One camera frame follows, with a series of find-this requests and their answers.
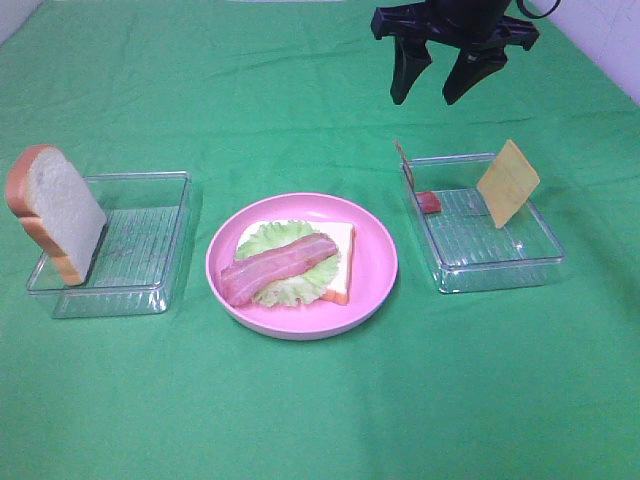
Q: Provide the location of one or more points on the pink round plate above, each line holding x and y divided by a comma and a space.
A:
373, 272

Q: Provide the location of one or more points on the bread slice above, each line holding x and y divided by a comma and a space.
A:
329, 280
57, 210

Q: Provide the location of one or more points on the yellow cheese slice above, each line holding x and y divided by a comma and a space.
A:
507, 183

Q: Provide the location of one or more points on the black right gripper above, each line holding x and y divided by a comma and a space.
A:
478, 25

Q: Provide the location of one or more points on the green lettuce leaf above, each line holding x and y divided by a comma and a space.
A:
289, 263

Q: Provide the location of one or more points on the clear plastic bread tray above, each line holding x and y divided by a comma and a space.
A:
137, 265

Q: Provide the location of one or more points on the clear plastic toppings tray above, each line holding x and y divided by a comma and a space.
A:
463, 249

